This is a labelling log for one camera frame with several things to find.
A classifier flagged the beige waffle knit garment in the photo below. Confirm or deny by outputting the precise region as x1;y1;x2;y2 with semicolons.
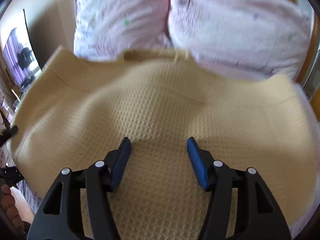
8;48;319;239

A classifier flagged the person's hand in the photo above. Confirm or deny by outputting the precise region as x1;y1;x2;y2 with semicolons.
1;184;24;234

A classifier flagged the pink floral bed sheet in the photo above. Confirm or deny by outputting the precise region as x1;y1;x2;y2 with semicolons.
1;98;42;213

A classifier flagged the dark tv screen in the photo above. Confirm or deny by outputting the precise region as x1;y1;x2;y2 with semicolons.
3;28;41;92

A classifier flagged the white pink floral quilt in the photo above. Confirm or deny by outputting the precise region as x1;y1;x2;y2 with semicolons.
73;0;310;79

